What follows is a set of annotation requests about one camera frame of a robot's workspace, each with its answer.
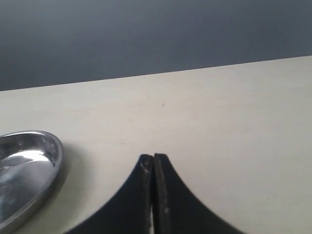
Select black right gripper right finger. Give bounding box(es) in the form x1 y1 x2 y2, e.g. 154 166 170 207
153 154 242 234

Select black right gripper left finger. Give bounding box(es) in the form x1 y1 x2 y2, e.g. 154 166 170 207
68 155 153 234

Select round stainless steel plate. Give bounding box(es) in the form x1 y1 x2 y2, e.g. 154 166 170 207
0 130 63 234

